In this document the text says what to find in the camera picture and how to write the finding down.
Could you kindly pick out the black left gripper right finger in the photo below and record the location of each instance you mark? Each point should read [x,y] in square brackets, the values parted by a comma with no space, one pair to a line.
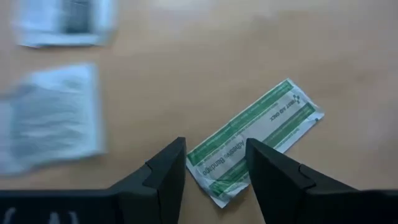
[280,186]

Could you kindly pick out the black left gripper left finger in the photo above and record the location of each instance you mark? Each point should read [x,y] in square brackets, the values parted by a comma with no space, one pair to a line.
[161,186]

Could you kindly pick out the green striped bandage packet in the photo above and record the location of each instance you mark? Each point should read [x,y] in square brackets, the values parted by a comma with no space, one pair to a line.
[264,124]

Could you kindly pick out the white alcohol wipe packet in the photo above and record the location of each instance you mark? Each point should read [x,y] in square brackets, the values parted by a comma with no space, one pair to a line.
[62,21]
[53,118]

